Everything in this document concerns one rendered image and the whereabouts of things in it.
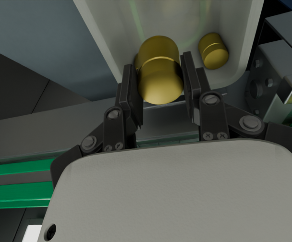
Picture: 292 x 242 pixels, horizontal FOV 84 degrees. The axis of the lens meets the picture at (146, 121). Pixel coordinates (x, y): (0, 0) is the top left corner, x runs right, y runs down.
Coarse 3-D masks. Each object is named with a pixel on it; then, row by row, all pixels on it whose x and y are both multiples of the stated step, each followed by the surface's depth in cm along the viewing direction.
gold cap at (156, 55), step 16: (144, 48) 13; (160, 48) 12; (176, 48) 13; (144, 64) 12; (160, 64) 11; (176, 64) 11; (144, 80) 11; (160, 80) 11; (176, 80) 11; (144, 96) 12; (160, 96) 12; (176, 96) 12
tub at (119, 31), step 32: (96, 0) 17; (128, 0) 21; (160, 0) 21; (192, 0) 21; (224, 0) 20; (256, 0) 15; (96, 32) 17; (128, 32) 24; (160, 32) 24; (192, 32) 24; (224, 32) 22; (224, 64) 24
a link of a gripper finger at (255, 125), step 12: (192, 60) 10; (192, 72) 10; (204, 72) 11; (192, 84) 9; (204, 84) 10; (192, 96) 9; (192, 108) 10; (228, 108) 9; (192, 120) 11; (228, 120) 8; (240, 120) 8; (252, 120) 8; (240, 132) 8; (252, 132) 8
